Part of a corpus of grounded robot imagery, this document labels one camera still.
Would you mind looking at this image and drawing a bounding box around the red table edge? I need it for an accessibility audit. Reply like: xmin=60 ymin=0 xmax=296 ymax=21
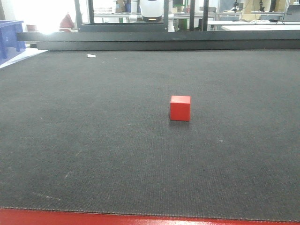
xmin=0 ymin=208 xmax=299 ymax=225

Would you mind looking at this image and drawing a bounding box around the blue plastic crate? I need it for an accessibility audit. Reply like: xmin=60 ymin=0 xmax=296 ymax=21
xmin=0 ymin=20 xmax=26 ymax=64

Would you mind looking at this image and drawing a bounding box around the red magnetic cube block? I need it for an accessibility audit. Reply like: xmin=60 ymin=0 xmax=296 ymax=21
xmin=170 ymin=96 xmax=191 ymax=121

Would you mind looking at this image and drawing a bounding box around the dark grey carpet mat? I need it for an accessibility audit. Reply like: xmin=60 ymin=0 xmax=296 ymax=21
xmin=0 ymin=50 xmax=300 ymax=222

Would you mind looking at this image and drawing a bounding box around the black metal frame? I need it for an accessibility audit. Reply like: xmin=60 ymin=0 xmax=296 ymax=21
xmin=17 ymin=0 xmax=300 ymax=51

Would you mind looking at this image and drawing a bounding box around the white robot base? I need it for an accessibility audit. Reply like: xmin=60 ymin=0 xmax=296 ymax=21
xmin=129 ymin=0 xmax=175 ymax=32

